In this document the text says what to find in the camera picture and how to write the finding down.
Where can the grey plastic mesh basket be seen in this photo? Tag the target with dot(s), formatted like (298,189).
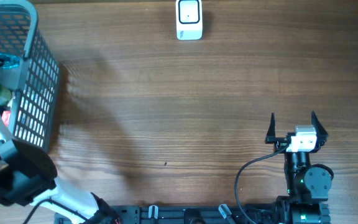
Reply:
(35,82)

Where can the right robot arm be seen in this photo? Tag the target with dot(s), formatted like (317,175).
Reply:
(307,184)

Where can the white barcode scanner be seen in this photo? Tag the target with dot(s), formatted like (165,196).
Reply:
(189,19)

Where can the hex wrench set packet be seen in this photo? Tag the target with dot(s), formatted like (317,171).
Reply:
(5,115)

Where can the blue mouthwash bottle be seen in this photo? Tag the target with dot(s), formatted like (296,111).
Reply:
(8,61)

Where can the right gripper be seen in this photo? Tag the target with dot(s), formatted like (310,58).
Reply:
(280,142)

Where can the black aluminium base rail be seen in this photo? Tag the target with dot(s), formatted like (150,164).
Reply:
(197,214)

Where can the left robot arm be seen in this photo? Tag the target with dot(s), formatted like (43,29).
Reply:
(28,176)

